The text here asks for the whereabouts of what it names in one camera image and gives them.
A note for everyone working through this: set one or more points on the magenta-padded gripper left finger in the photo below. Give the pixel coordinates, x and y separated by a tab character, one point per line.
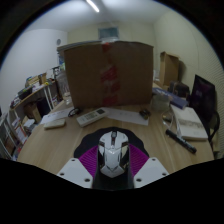
87	163

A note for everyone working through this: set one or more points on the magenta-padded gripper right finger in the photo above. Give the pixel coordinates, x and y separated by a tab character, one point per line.
139	162

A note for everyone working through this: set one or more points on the white and black computer mouse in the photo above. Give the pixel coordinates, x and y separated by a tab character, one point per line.
113	155

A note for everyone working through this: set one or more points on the white paper sheet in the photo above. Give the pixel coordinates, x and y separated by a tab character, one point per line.
55	115
128	116

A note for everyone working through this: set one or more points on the small black clip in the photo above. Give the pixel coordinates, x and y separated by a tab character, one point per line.
144	114

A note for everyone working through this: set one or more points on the clear plastic container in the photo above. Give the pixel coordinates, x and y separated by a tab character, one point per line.
160	103

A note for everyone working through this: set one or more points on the white open book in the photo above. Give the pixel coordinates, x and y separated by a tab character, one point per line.
190	123

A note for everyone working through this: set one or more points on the blue book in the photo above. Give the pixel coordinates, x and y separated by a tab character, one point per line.
176	100

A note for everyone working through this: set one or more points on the black bag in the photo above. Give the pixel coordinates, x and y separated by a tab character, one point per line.
180	89

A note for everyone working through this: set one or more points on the large red-taped cardboard box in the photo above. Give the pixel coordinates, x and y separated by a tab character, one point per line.
86	75

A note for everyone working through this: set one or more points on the blue and white display cabinet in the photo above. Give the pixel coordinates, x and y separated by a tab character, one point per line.
62	78

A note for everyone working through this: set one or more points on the black office chair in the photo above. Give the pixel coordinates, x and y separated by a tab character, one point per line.
203	96

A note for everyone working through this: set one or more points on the tall open cardboard box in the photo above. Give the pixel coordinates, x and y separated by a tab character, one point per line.
169	69

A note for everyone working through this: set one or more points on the grey window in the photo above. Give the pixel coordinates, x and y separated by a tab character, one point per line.
108	33

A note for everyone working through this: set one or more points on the ceiling tube light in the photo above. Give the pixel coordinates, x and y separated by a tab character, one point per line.
92	5

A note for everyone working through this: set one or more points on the round wall clock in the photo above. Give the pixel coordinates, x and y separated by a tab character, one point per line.
58	41

